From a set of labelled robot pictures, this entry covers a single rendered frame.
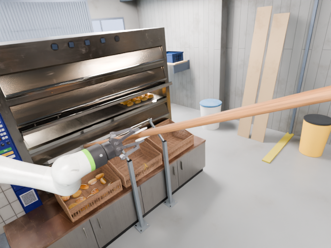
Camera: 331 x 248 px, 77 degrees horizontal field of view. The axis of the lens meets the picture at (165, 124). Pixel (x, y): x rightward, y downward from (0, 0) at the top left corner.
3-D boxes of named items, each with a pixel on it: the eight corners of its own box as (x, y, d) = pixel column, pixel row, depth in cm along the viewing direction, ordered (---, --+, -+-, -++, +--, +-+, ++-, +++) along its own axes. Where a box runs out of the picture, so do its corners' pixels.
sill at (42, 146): (28, 152, 201) (26, 149, 199) (163, 99, 308) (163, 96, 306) (29, 154, 197) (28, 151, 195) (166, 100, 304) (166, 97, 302)
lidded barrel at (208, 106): (225, 126, 459) (226, 102, 434) (210, 133, 436) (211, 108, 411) (210, 119, 494) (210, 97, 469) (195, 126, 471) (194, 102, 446)
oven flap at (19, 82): (5, 98, 172) (-6, 75, 169) (163, 60, 279) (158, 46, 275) (5, 97, 169) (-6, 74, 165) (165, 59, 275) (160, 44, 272)
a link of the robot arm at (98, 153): (98, 170, 78) (88, 147, 77) (89, 170, 87) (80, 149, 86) (113, 163, 82) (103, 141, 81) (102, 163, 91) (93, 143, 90)
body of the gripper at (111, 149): (95, 144, 88) (114, 136, 94) (103, 162, 89) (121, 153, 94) (101, 142, 82) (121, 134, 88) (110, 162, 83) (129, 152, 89)
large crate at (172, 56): (183, 60, 496) (183, 51, 487) (173, 63, 473) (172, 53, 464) (168, 59, 530) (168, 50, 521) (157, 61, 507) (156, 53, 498)
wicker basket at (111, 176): (53, 197, 222) (45, 177, 210) (101, 171, 256) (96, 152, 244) (72, 224, 190) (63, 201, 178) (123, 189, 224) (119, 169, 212)
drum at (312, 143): (327, 150, 349) (337, 117, 323) (321, 161, 326) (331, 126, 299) (300, 143, 375) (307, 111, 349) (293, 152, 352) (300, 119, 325)
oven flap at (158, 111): (38, 173, 206) (29, 154, 203) (167, 113, 313) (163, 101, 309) (39, 173, 203) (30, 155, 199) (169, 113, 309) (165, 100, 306)
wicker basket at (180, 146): (142, 149, 293) (139, 132, 281) (170, 134, 327) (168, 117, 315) (166, 162, 261) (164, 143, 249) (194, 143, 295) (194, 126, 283)
